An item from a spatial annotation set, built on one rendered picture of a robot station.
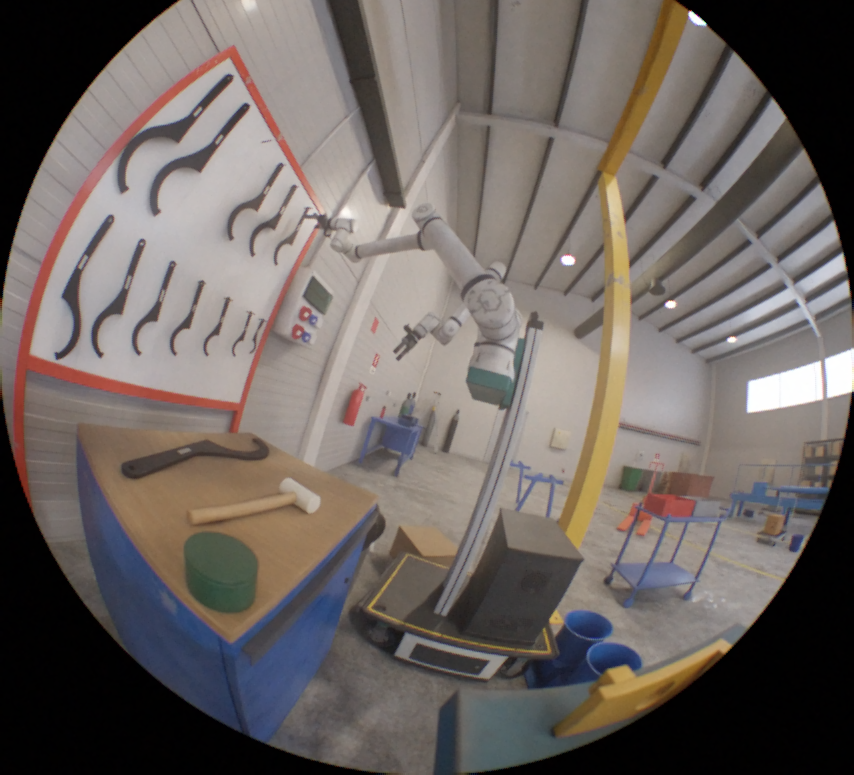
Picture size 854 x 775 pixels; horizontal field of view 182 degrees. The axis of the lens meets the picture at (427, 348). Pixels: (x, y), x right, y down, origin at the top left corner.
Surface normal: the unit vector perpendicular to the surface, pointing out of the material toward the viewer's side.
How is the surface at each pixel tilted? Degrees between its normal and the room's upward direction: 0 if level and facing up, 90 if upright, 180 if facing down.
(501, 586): 90
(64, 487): 90
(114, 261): 90
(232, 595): 90
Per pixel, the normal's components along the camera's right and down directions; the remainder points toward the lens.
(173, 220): 0.95, 0.27
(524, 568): -0.20, -0.29
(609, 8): -0.18, 0.96
